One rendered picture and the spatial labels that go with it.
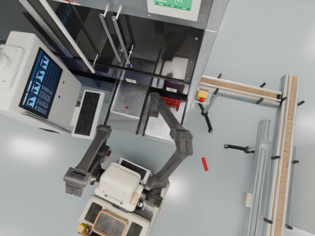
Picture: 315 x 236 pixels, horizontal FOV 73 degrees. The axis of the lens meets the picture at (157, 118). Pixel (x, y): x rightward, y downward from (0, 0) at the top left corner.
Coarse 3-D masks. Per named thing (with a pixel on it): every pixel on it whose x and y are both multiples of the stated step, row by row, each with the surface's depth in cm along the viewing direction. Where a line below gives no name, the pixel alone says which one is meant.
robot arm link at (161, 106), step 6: (156, 102) 140; (162, 102) 140; (156, 108) 140; (162, 108) 133; (168, 108) 135; (162, 114) 132; (168, 114) 127; (168, 120) 124; (174, 120) 121; (174, 126) 117; (180, 126) 117; (174, 132) 111; (174, 138) 110; (192, 138) 114
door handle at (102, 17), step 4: (100, 16) 96; (104, 16) 99; (104, 20) 98; (104, 24) 101; (108, 28) 105; (108, 32) 107; (108, 36) 109; (112, 40) 114; (112, 44) 116; (116, 48) 121; (116, 52) 124; (120, 52) 132; (116, 56) 128; (120, 60) 133
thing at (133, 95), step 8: (120, 80) 189; (120, 88) 189; (128, 88) 189; (136, 88) 189; (144, 88) 188; (120, 96) 187; (128, 96) 187; (136, 96) 187; (144, 96) 186; (112, 104) 184; (120, 104) 185; (128, 104) 185; (136, 104) 185; (120, 112) 184; (128, 112) 183; (136, 112) 183
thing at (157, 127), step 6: (180, 102) 184; (180, 108) 182; (174, 114) 181; (180, 114) 181; (150, 120) 181; (156, 120) 180; (162, 120) 180; (180, 120) 176; (150, 126) 179; (156, 126) 179; (162, 126) 179; (168, 126) 179; (150, 132) 178; (156, 132) 178; (162, 132) 178; (168, 132) 178; (168, 138) 176
